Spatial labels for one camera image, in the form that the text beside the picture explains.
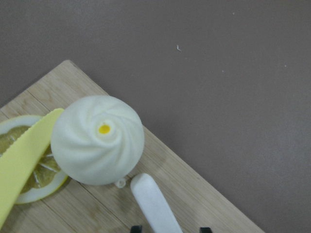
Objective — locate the white toy bun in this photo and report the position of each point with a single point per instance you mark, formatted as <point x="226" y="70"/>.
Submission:
<point x="98" y="140"/>

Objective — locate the wooden cutting board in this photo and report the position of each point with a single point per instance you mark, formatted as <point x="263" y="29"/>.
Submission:
<point x="79" y="208"/>

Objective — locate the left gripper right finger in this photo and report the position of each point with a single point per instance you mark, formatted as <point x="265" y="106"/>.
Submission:
<point x="205" y="230"/>

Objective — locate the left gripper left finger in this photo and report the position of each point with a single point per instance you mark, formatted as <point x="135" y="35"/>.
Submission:
<point x="136" y="229"/>

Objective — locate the white ceramic spoon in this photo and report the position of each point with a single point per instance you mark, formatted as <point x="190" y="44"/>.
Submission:
<point x="154" y="205"/>

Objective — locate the yellow plastic knife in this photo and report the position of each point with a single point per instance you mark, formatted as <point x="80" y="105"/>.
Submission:
<point x="20" y="159"/>

